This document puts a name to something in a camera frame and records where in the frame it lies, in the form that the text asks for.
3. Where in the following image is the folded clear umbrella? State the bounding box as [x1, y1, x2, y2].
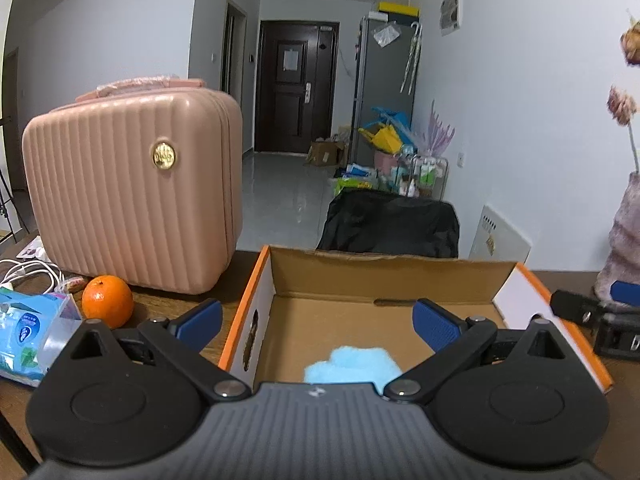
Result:
[400, 21, 423, 96]

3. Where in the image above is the pink plastic bucket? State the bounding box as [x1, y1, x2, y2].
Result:
[374, 150, 401, 176]

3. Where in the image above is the white electrical panel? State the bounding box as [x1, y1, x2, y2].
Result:
[439, 0, 463, 37]

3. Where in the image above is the fuzzy pink vase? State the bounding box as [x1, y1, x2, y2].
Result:
[592, 170, 640, 306]

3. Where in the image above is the yellow and black box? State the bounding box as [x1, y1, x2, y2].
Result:
[377, 1, 420, 17]

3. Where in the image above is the grey refrigerator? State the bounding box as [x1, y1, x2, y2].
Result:
[350, 15, 423, 166]

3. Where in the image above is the dried pink rose bouquet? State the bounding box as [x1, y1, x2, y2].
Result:
[606, 10, 640, 173]

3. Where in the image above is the small printed card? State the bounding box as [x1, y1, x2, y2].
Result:
[17, 237, 48, 261]

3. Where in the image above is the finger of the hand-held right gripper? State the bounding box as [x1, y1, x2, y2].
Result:
[610, 281, 640, 307]
[550, 289, 608, 326]

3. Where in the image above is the white flat board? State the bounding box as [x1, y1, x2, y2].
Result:
[469, 203, 532, 265]

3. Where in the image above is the white power cable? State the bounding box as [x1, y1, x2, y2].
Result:
[0, 257, 66, 293]

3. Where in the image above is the metal cart with bottles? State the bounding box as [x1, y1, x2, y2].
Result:
[397, 152, 449, 201]

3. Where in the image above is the blue tissue pack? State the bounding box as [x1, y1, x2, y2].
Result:
[0, 290, 83, 388]

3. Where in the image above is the blue folded frame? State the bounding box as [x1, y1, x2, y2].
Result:
[371, 106, 413, 131]

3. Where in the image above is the orange fruit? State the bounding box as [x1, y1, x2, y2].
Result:
[82, 275, 134, 329]

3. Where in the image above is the colourful packet pile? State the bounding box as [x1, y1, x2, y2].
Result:
[334, 162, 381, 195]

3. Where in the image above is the light blue fluffy cloth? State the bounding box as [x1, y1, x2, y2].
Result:
[305, 345, 403, 393]

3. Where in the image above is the clear plastic bag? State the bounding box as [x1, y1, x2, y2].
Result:
[372, 22, 401, 48]

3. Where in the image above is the yellow shopping bag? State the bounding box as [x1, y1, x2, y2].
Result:
[359, 124, 401, 153]

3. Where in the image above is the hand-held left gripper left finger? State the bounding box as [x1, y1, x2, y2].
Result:
[65, 299, 251, 402]

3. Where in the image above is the grey interior door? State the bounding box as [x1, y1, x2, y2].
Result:
[222, 0, 248, 96]

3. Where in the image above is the dark brown entrance door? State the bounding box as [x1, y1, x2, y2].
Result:
[254, 20, 340, 155]

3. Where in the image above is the cardboard box with orange rim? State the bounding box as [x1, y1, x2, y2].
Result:
[218, 245, 615, 395]

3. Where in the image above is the pink ribbed suitcase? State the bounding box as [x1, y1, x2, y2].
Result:
[21, 76, 244, 295]

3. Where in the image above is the open cardboard carton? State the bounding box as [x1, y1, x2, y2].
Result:
[304, 140, 348, 167]

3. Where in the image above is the black fabric chair back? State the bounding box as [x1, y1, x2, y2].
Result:
[316, 189, 460, 259]

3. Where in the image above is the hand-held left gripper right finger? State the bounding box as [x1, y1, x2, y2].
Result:
[382, 298, 571, 402]

